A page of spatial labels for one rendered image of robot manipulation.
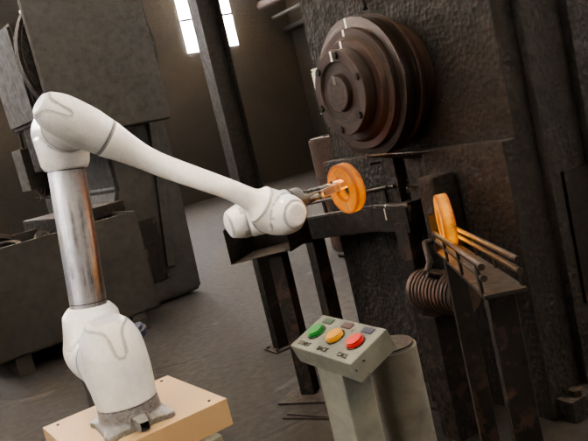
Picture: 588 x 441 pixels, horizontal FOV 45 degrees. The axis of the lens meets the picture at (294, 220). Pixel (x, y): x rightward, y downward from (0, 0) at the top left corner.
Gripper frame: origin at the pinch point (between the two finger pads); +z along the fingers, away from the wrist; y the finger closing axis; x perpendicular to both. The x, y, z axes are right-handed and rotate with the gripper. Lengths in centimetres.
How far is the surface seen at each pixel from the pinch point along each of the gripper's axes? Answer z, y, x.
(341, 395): -52, 58, -33
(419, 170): 32.5, -3.5, -5.2
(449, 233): 0.6, 40.9, -15.5
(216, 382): -20, -113, -83
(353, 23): 25, -9, 47
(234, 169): 275, -659, -38
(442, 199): 3.4, 38.0, -7.2
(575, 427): 29, 41, -86
